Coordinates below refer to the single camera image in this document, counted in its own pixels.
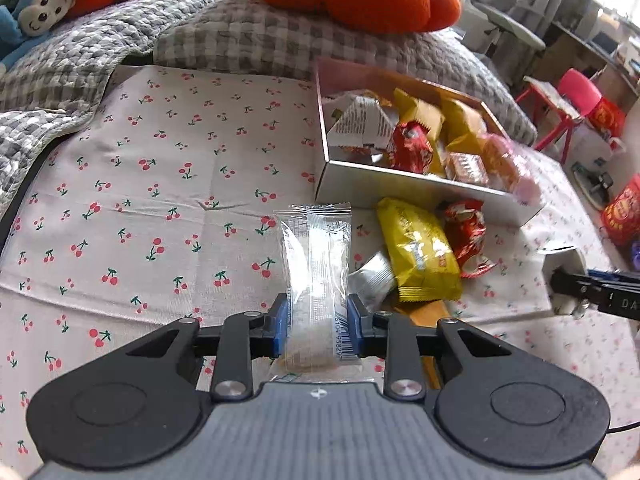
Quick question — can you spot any pink snack packet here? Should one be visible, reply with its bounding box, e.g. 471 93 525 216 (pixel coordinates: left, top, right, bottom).
480 132 543 206

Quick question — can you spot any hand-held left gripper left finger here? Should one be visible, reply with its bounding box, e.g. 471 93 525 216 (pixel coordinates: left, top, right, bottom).
120 294 290 402

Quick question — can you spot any dark toy car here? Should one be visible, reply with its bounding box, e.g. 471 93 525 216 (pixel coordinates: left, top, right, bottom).
572 162 615 206

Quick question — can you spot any brown waffle snack packet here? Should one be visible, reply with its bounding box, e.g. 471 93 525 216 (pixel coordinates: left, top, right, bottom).
445 151 490 186

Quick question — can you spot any wooden desk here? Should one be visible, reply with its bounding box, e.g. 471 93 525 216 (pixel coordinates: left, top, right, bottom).
530 15 640 111

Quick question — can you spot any orange yellow snack packet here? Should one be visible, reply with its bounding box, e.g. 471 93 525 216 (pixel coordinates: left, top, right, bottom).
392 299 453 391

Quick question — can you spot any white snack packet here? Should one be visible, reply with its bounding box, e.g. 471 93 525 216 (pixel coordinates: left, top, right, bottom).
537 244 588 317

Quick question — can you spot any clear rice cracker packet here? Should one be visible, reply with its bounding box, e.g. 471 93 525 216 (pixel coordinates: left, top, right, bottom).
272 202 366 386

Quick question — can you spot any silver snack packet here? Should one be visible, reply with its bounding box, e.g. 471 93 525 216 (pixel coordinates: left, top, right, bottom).
347 251 397 313

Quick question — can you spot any blue monkey plush toy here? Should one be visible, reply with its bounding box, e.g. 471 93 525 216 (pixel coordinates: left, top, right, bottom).
0 0 76 73

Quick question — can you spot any pink child chair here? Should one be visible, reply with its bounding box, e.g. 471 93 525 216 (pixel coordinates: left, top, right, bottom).
515 69 603 166

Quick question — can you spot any pink cardboard box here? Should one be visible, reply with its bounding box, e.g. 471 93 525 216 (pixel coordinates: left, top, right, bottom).
314 57 543 226

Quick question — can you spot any cherry print bed sheet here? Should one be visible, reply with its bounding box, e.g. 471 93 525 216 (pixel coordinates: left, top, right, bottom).
0 62 640 480

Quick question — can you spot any grey checkered folded quilt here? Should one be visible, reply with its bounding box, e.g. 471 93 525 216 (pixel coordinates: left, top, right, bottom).
152 0 538 146

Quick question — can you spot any printed chair cushion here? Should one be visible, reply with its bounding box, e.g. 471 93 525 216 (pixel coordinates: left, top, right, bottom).
522 76 583 121

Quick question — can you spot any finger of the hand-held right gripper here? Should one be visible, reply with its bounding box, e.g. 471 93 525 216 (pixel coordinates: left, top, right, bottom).
550 269 640 306

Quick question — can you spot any grey checkered blanket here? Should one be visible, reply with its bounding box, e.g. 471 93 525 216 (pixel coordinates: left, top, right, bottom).
0 0 221 216

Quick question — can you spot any red snack packet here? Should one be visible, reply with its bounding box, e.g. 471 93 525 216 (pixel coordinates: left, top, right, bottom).
390 120 435 176
442 199 497 280

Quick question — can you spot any white grey office chair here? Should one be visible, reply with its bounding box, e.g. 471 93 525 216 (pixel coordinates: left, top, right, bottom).
460 0 548 68

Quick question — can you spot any red printed bag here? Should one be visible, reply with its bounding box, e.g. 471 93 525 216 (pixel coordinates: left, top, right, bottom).
587 96 628 141
600 175 640 246

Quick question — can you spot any white triangular printed packet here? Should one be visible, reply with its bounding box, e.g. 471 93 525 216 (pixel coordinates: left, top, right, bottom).
327 95 398 158

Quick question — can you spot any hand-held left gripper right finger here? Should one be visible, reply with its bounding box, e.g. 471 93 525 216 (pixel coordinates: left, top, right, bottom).
346 294 521 402

